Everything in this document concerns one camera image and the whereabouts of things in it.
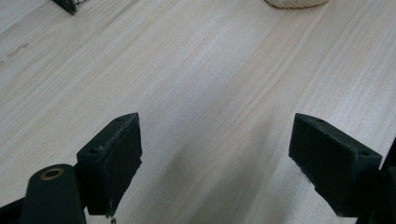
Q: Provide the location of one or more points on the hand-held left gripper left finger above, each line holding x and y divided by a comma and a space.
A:
109, 161

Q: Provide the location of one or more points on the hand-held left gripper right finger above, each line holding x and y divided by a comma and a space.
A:
330, 165

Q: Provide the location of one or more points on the woven beige basket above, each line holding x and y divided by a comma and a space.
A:
295, 3

